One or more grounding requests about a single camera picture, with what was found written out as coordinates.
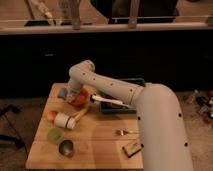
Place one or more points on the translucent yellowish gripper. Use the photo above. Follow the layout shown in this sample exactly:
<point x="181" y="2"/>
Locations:
<point x="71" y="95"/>

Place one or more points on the blue sponge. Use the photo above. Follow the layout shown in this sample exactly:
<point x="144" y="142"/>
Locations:
<point x="62" y="94"/>

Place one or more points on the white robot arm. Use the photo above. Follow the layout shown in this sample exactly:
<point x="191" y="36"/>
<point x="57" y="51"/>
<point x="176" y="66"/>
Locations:
<point x="163" y="138"/>

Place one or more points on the red orange bowl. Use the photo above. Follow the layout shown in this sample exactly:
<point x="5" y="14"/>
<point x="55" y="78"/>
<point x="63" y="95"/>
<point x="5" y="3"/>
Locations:
<point x="79" y="100"/>

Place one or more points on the small orange ball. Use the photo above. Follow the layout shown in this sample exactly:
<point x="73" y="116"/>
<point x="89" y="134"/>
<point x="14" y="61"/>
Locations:
<point x="51" y="115"/>

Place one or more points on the green plastic tray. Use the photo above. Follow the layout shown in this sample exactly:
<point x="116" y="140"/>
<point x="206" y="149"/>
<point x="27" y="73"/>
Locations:
<point x="109" y="108"/>

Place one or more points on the wooden folding table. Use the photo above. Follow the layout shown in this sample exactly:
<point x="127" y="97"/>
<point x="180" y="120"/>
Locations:
<point x="95" y="144"/>

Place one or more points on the light green cup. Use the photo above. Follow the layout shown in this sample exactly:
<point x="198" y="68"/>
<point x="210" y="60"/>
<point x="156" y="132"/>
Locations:
<point x="54" y="136"/>

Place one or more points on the small metal cup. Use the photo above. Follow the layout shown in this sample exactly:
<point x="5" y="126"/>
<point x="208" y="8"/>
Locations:
<point x="66" y="148"/>

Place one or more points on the silver fork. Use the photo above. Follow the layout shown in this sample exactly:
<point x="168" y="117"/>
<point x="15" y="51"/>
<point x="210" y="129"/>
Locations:
<point x="124" y="132"/>

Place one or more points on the black chair base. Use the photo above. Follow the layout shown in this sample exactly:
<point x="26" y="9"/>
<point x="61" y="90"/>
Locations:
<point x="17" y="141"/>

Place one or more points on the brown wooden block brush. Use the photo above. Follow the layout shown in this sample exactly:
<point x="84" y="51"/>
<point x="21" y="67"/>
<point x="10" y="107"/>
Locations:
<point x="131" y="148"/>

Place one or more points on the floor clutter pile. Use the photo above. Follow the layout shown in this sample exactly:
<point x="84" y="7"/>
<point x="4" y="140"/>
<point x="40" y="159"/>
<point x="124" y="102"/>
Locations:
<point x="205" y="105"/>

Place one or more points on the white handled dish brush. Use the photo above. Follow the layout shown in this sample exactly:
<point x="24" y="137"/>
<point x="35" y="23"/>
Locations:
<point x="101" y="99"/>

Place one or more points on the white mallet wooden handle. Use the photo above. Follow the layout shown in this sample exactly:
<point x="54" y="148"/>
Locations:
<point x="69" y="122"/>

